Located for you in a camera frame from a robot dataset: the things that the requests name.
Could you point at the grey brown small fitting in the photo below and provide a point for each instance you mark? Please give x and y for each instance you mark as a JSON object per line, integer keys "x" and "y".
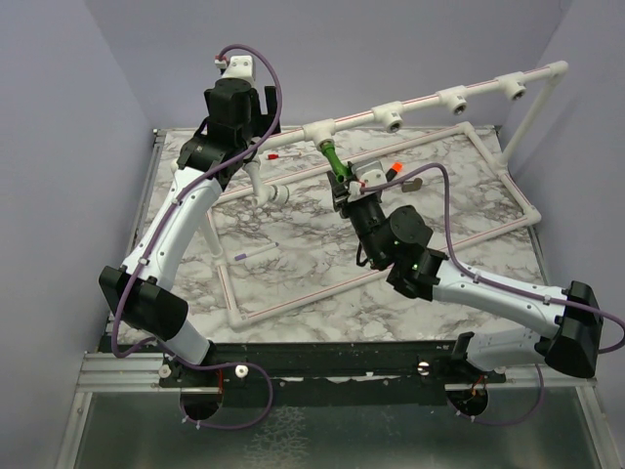
{"x": 413, "y": 185}

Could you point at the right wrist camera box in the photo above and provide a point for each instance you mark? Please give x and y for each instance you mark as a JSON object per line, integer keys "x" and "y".
{"x": 366, "y": 174}

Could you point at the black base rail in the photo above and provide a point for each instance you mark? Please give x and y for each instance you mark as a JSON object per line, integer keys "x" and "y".
{"x": 256, "y": 375}

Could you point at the red capped white pen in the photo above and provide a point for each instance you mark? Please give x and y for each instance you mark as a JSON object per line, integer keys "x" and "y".
{"x": 282, "y": 155}

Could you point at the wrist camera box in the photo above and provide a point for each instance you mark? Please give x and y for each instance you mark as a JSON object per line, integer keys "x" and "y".
{"x": 366, "y": 174}
{"x": 238, "y": 67}

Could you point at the black orange marker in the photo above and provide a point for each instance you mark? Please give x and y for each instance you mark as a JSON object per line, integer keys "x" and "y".
{"x": 393, "y": 171}

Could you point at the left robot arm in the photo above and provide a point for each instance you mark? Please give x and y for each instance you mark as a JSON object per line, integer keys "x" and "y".
{"x": 139, "y": 291}

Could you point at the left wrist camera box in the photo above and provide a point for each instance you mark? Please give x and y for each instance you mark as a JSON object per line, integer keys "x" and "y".
{"x": 238, "y": 67}

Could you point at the green water faucet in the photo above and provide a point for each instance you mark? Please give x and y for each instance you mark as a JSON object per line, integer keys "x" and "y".
{"x": 340, "y": 170}

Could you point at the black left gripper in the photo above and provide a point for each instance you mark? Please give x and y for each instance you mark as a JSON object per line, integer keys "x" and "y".
{"x": 264, "y": 120}

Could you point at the purple capped white pen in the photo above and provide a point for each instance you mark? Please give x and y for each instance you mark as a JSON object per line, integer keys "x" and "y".
{"x": 254, "y": 252}

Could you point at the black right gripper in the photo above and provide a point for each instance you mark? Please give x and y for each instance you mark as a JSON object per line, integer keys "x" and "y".
{"x": 341, "y": 195}

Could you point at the white PVC pipe frame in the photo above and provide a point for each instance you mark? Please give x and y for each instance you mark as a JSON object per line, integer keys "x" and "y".
{"x": 389, "y": 115}

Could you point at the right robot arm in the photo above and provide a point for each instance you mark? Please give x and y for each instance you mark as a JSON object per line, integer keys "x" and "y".
{"x": 556, "y": 326}

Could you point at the white installed faucet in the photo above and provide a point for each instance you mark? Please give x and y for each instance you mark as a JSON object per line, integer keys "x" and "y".
{"x": 264, "y": 193}

